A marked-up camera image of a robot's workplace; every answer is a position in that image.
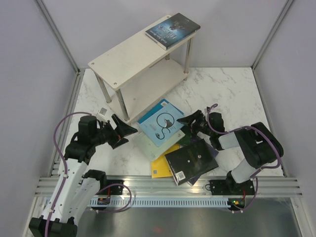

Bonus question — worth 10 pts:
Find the aluminium front rail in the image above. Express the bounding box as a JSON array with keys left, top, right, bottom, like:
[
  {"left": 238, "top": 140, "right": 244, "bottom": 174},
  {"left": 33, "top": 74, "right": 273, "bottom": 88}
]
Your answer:
[{"left": 34, "top": 175, "right": 304, "bottom": 197}]

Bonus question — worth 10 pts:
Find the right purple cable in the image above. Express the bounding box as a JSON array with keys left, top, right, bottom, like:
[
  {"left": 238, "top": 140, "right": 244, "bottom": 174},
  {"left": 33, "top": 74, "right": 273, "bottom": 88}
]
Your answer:
[{"left": 205, "top": 103, "right": 283, "bottom": 213}]

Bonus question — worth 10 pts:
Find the dark purple book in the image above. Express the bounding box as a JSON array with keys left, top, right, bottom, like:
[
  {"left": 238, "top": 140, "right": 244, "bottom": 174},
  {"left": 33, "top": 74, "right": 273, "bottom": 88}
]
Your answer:
[{"left": 187, "top": 136, "right": 219, "bottom": 186}]

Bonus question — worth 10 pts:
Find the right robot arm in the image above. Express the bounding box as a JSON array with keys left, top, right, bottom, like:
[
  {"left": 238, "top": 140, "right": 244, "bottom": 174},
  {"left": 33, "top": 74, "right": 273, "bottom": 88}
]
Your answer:
[{"left": 177, "top": 110, "right": 284, "bottom": 195}]

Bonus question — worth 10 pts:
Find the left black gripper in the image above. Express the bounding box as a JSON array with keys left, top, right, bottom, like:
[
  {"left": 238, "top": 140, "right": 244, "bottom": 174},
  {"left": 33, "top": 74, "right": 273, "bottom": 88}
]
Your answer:
[{"left": 91, "top": 115, "right": 137, "bottom": 150}]

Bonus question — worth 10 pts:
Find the dark blue Wuthering Heights book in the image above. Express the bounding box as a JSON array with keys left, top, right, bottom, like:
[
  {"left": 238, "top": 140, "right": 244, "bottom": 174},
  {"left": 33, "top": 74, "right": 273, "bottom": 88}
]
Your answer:
[{"left": 145, "top": 13, "right": 200, "bottom": 50}]

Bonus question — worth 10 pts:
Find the white two-tier shelf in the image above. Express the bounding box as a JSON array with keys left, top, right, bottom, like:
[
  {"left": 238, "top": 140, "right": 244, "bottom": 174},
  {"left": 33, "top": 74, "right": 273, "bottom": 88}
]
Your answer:
[{"left": 88, "top": 29, "right": 196, "bottom": 123}]

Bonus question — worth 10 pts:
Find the white slotted cable duct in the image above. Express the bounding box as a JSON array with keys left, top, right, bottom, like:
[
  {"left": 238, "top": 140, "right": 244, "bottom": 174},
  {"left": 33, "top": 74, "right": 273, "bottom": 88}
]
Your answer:
[{"left": 88, "top": 197, "right": 244, "bottom": 208}]

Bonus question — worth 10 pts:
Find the bright blue book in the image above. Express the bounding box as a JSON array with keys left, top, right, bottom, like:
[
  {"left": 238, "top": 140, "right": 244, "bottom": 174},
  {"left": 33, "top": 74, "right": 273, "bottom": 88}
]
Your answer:
[{"left": 137, "top": 99, "right": 170, "bottom": 124}]

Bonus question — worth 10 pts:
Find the purple cable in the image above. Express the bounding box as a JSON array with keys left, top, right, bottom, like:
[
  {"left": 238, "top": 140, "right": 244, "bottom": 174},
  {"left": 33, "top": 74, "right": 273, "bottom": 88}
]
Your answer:
[
  {"left": 45, "top": 111, "right": 98, "bottom": 235},
  {"left": 205, "top": 103, "right": 283, "bottom": 213}
]

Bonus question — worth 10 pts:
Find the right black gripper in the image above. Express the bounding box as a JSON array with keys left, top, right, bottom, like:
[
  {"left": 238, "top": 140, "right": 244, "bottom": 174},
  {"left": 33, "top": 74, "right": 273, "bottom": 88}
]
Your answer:
[{"left": 177, "top": 110, "right": 213, "bottom": 137}]

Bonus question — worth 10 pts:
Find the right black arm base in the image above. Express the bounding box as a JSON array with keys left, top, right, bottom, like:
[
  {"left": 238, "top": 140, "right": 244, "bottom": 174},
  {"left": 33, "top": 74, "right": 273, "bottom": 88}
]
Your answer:
[{"left": 209, "top": 179, "right": 255, "bottom": 196}]

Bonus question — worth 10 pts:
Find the yellow book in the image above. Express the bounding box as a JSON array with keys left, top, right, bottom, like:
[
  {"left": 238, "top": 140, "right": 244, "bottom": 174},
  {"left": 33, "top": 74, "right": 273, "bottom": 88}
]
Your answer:
[{"left": 151, "top": 144, "right": 180, "bottom": 178}]

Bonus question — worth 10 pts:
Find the dark green book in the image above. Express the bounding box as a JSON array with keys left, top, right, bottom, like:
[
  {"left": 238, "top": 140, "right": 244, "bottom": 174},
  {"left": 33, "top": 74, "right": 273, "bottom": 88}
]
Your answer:
[{"left": 177, "top": 126, "right": 192, "bottom": 146}]

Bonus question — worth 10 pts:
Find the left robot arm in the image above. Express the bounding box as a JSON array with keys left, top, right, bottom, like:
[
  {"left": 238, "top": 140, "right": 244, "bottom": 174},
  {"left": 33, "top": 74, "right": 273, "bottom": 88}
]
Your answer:
[{"left": 29, "top": 112, "right": 138, "bottom": 237}]

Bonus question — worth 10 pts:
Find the pale green book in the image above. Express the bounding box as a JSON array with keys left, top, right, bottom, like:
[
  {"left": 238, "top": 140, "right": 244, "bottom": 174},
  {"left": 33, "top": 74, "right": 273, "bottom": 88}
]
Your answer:
[{"left": 133, "top": 130, "right": 185, "bottom": 161}]

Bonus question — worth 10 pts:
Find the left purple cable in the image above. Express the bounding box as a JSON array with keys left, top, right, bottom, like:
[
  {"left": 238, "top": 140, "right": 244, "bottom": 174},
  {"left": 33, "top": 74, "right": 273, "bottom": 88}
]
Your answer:
[{"left": 45, "top": 111, "right": 98, "bottom": 235}]

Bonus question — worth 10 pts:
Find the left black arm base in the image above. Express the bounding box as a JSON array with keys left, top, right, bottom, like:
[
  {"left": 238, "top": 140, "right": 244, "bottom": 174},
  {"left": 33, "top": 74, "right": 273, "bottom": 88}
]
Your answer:
[{"left": 98, "top": 179, "right": 124, "bottom": 197}]

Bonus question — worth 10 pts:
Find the light blue cat book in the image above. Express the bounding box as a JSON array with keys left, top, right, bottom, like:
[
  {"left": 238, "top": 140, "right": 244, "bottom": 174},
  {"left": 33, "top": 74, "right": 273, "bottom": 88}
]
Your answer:
[{"left": 139, "top": 105, "right": 183, "bottom": 147}]

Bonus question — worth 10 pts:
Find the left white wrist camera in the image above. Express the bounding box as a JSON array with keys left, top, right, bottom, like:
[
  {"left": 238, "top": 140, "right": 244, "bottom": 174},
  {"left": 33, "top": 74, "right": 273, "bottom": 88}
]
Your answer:
[{"left": 95, "top": 108, "right": 108, "bottom": 122}]

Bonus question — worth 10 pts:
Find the black book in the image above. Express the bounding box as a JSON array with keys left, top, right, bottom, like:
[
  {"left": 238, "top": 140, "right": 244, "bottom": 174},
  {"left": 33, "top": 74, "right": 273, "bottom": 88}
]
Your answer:
[{"left": 165, "top": 139, "right": 217, "bottom": 186}]

